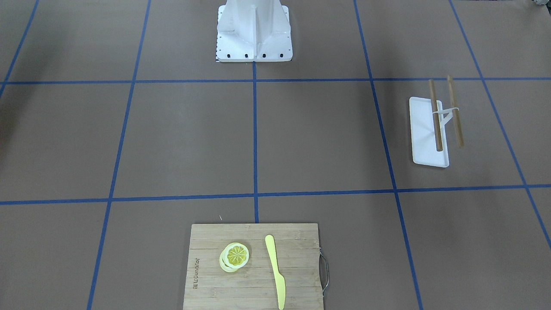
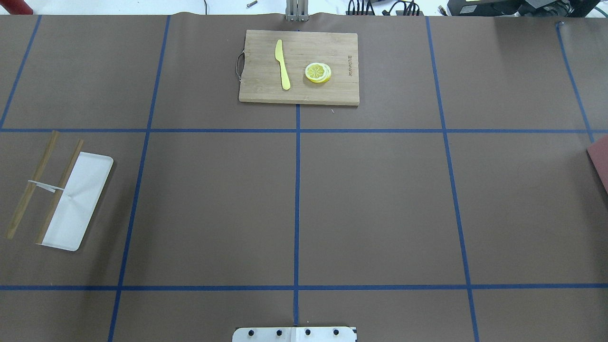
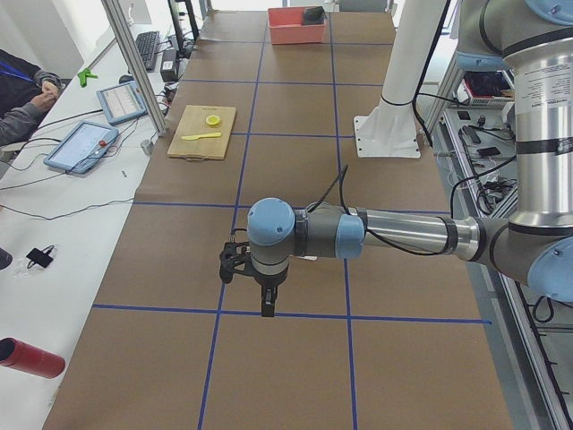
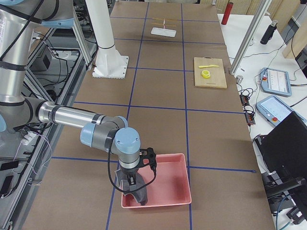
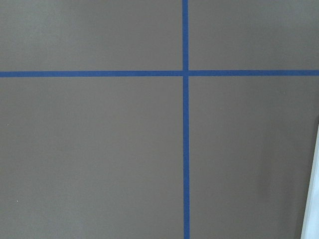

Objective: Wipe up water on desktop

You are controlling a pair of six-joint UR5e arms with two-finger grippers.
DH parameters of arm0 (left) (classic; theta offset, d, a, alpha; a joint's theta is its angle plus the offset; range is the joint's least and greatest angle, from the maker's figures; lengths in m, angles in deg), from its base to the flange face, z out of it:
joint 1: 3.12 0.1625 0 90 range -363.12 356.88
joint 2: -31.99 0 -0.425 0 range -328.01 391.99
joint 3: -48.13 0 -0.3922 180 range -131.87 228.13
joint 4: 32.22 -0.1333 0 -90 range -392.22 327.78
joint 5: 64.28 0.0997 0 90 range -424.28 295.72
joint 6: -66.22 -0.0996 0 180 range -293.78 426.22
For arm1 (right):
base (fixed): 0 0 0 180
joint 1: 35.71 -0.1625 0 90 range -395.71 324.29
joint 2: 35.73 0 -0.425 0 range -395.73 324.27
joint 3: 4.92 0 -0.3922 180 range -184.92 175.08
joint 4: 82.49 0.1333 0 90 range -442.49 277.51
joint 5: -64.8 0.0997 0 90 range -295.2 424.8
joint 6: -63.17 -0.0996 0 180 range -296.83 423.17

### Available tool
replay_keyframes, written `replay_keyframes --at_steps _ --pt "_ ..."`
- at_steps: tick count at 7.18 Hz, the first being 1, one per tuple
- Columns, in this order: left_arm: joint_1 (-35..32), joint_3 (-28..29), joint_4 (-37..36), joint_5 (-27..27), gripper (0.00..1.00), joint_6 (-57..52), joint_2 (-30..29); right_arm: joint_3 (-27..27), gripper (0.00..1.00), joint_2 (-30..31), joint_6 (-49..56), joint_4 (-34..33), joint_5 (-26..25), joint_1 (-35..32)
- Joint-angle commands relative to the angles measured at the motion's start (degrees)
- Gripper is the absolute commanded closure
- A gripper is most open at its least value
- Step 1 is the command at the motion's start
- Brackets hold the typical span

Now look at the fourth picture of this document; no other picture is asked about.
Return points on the black monitor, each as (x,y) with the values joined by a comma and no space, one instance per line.
(284,149)

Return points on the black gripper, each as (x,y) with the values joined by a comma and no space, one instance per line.
(127,173)

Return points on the yellow lemon slices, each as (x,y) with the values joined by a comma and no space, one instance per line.
(205,74)

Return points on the blue teach pendant near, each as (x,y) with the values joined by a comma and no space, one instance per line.
(273,109)

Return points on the bamboo cutting board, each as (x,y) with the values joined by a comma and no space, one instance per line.
(217,79)

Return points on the grey cloth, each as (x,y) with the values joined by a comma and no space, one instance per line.
(140,196)

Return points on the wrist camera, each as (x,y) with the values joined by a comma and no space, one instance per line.
(148,158)

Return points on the yellow plastic knife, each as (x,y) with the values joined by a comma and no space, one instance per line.
(208,66)

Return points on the small metal cylinder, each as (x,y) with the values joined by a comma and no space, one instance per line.
(239,79)

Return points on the blue teach pendant far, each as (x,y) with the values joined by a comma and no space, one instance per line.
(275,81)

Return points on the black bottle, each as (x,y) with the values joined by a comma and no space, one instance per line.
(269,32)

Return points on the blue teach pendant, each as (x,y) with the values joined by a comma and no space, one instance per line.
(275,81)
(273,109)

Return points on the wooden chopstick far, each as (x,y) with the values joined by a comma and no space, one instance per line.
(164,19)

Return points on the pink plastic tray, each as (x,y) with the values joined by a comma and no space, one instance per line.
(171,186)

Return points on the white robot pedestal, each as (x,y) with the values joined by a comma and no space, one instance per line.
(109,62)

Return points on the aluminium frame post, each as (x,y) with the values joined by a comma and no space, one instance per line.
(257,18)

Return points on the white rectangular plate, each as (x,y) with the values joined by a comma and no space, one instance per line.
(163,32)

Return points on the red bottle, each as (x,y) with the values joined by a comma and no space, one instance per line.
(227,12)

